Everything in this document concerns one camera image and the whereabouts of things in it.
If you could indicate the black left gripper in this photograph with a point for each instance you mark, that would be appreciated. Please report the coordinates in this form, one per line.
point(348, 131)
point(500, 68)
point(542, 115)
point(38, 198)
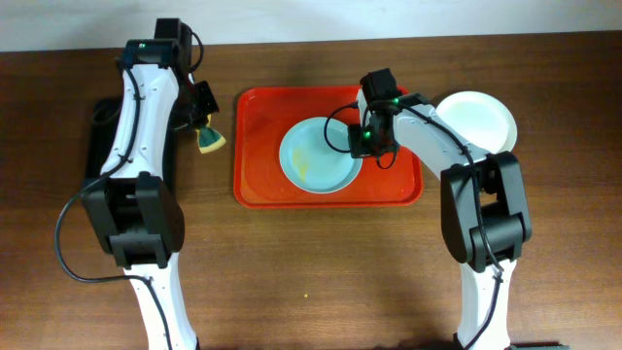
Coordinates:
point(202, 113)

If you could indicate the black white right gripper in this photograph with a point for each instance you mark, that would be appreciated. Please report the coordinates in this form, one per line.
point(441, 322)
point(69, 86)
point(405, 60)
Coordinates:
point(360, 144)

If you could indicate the yellow green sponge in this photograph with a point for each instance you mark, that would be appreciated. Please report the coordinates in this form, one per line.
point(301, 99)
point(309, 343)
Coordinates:
point(209, 140)

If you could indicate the light blue plate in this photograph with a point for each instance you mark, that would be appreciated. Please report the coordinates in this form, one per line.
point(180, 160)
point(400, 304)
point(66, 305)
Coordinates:
point(311, 164)

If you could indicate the cream white plate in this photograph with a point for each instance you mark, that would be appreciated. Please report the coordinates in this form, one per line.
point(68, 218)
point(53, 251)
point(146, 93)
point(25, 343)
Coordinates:
point(481, 119)

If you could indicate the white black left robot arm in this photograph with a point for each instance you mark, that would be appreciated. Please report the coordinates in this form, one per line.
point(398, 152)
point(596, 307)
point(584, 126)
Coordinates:
point(130, 205)

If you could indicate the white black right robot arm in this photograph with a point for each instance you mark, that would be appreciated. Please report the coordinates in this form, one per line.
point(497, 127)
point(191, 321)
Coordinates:
point(484, 214)

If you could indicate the red plastic tray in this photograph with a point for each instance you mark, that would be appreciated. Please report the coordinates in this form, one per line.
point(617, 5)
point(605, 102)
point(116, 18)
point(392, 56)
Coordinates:
point(264, 116)

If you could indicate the black plastic tray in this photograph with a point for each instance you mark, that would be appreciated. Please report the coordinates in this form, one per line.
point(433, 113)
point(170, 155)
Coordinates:
point(104, 123)

